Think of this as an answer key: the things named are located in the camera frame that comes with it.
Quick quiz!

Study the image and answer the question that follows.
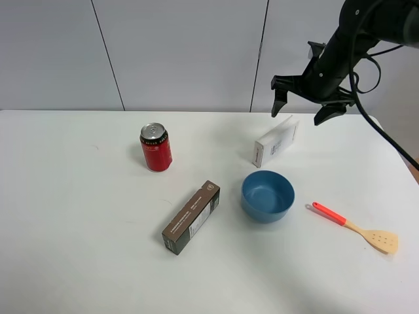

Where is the red soda can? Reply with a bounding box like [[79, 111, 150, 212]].
[[139, 122, 172, 172]]

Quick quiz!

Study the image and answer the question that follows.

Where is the white rectangular box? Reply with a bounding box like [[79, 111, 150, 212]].
[[252, 115, 299, 168]]

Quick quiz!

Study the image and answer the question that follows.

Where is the blue bowl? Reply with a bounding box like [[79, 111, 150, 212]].
[[240, 170, 295, 224]]

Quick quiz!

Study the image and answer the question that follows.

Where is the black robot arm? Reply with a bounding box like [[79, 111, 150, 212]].
[[271, 1, 418, 125]]

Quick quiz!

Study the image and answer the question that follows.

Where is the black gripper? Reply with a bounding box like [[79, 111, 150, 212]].
[[271, 41, 354, 126]]

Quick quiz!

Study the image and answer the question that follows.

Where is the wooden spatula red handle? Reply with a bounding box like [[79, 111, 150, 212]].
[[312, 202, 399, 254]]

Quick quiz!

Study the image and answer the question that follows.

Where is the brown rectangular box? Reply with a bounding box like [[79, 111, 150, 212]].
[[162, 181, 221, 255]]

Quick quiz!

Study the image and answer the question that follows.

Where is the black cable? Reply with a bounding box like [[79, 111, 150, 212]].
[[340, 0, 419, 171]]

